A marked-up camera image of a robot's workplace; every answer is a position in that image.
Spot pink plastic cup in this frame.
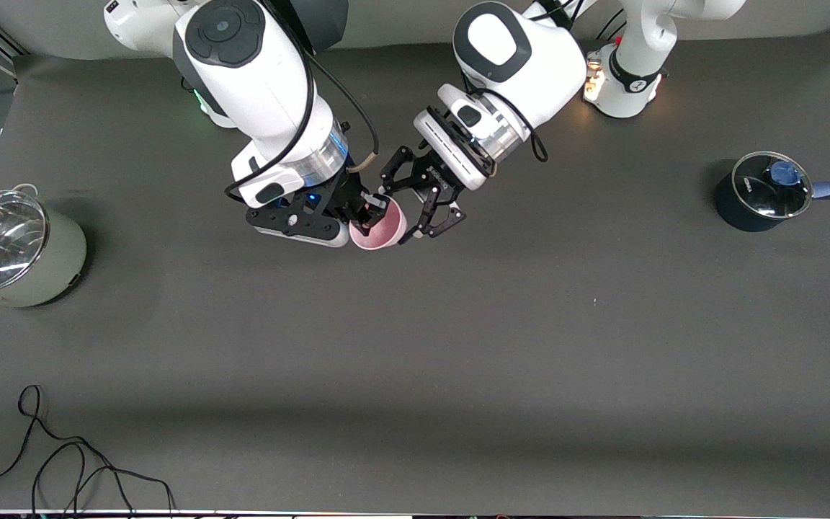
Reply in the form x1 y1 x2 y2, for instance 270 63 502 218
349 195 409 252

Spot dark grey table mat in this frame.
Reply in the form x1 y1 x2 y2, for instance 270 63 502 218
0 25 830 516

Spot grey-green cooking pot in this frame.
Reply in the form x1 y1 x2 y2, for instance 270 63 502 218
0 184 88 312

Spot dark blue saucepan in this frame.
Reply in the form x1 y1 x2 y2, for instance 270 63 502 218
714 162 830 233

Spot glass pot lid grey knob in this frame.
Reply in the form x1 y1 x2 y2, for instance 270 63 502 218
0 190 50 295

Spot glass lid blue knob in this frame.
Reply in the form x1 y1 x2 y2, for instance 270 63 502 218
732 151 814 219

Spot right arm wrist cable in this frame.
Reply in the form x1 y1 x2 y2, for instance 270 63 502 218
224 0 381 204

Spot arm wrist cable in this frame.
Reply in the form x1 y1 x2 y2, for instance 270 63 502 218
224 0 381 204
458 68 549 163

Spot left arm wrist cable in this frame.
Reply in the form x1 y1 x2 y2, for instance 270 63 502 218
458 68 549 163

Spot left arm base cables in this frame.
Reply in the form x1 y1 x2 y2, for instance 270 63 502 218
530 0 628 44

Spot thin black loose cable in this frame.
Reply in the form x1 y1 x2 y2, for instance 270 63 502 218
0 384 177 514

